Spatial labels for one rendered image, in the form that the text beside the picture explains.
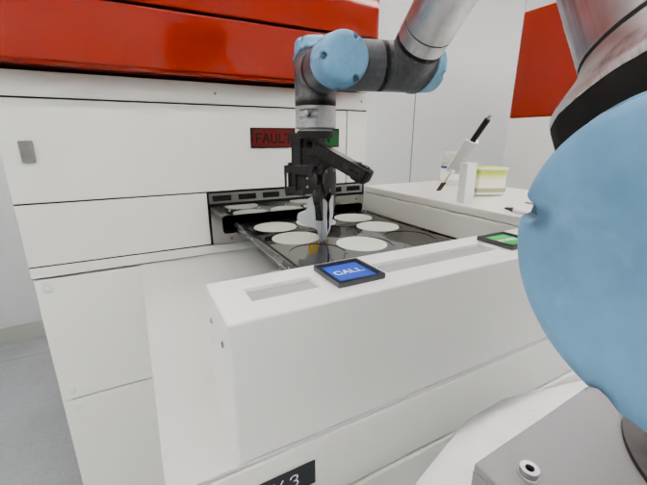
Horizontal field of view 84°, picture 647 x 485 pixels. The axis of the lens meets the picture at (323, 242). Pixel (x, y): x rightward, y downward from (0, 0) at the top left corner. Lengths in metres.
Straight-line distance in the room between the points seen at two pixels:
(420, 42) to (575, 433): 0.49
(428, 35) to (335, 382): 0.46
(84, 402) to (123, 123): 0.65
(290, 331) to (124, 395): 0.79
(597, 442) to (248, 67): 0.82
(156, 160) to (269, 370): 0.64
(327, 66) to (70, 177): 0.57
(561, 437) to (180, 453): 0.32
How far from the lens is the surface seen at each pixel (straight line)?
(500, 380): 0.58
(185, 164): 0.89
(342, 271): 0.38
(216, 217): 0.90
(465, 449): 0.41
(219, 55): 0.87
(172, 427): 0.43
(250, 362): 0.32
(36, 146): 0.89
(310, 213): 0.70
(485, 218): 0.78
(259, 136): 0.92
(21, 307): 2.61
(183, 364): 0.52
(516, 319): 0.55
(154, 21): 0.86
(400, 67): 0.62
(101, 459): 1.18
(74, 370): 1.03
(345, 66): 0.56
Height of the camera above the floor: 1.10
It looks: 16 degrees down
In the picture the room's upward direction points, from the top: straight up
